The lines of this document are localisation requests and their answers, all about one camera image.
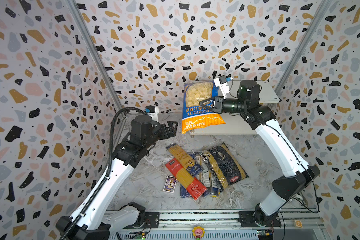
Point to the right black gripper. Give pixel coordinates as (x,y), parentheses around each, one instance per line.
(218,104)

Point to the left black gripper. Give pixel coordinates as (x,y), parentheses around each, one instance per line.
(172,130)

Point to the blue orange orecchiette pasta bag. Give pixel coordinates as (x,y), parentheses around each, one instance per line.
(196,106)

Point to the yellow blue spaghetti packet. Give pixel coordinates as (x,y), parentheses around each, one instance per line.
(185,159)

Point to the dark blue penne pasta bag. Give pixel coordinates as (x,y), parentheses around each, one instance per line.
(224,167)

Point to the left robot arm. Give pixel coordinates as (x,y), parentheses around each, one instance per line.
(89,221)

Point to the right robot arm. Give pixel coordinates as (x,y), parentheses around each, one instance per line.
(297,173)

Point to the white two-tier shelf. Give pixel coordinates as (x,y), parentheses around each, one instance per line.
(244,123)

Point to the dark blue spaghetti packet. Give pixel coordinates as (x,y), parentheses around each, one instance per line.
(186,193)

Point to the small purple card box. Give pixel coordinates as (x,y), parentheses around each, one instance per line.
(170,184)

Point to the clear yellow spaghetti packet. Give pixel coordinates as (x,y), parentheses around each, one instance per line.
(208,177)

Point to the red spaghetti packet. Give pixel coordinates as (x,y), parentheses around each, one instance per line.
(193,186)

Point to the small pink yellow figurine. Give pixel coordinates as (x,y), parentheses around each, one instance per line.
(198,232)

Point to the small orange tag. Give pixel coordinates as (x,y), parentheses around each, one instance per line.
(298,224)

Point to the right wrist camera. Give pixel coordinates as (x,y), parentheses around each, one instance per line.
(222,83)

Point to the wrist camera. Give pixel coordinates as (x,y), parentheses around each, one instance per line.
(153,112)
(222,83)

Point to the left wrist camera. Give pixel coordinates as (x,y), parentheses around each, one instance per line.
(153,112)

